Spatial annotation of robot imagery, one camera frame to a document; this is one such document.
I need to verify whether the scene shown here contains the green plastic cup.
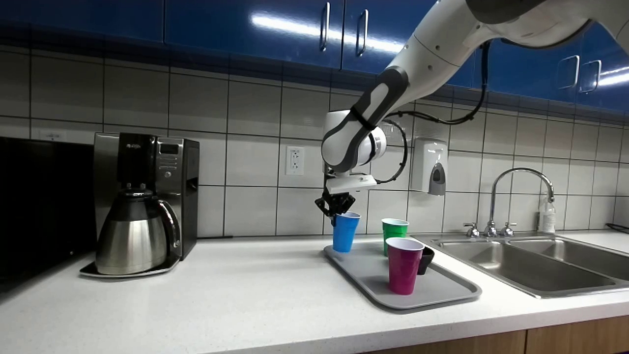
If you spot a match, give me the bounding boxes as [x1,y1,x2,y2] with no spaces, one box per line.
[382,218,409,240]

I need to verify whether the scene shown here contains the blue upper cabinets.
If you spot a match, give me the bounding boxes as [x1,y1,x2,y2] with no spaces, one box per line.
[0,0,628,114]

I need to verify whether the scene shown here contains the steel coffee carafe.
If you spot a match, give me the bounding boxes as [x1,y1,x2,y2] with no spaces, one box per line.
[95,191,179,275]

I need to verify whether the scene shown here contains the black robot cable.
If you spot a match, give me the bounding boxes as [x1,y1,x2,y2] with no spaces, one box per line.
[372,39,494,187]

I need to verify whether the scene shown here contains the black microwave oven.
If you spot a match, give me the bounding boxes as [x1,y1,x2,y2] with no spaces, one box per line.
[0,138,97,293]

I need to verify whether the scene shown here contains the grey plastic tray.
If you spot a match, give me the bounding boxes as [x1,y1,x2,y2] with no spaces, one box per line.
[321,240,484,315]

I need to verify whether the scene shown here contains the blue plastic cup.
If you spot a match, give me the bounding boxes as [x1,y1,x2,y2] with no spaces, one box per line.
[333,212,360,252]

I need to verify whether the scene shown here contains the clear soap bottle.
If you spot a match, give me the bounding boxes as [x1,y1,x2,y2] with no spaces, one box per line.
[537,201,557,232]

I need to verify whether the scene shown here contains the stainless steel double sink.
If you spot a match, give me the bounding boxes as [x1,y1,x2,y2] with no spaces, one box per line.
[435,238,626,299]

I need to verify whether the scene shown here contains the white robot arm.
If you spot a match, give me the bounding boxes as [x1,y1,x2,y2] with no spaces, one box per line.
[315,0,629,218]

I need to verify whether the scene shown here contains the purple plastic cup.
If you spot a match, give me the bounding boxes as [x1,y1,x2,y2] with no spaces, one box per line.
[388,238,425,295]

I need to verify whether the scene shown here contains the white soap dispenser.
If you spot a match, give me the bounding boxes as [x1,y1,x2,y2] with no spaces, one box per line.
[411,140,449,195]

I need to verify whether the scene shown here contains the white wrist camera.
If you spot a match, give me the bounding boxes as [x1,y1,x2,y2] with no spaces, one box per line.
[327,173,378,195]

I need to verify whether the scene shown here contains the black coffee maker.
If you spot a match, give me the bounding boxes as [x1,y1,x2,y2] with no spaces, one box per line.
[81,134,199,279]

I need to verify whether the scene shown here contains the white wall outlet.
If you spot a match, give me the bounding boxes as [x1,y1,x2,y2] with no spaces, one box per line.
[286,145,305,175]

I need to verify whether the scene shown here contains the chrome sink faucet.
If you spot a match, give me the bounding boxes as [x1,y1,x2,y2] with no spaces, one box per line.
[462,165,557,240]

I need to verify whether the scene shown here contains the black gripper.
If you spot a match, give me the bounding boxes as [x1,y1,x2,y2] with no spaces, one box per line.
[315,191,356,216]

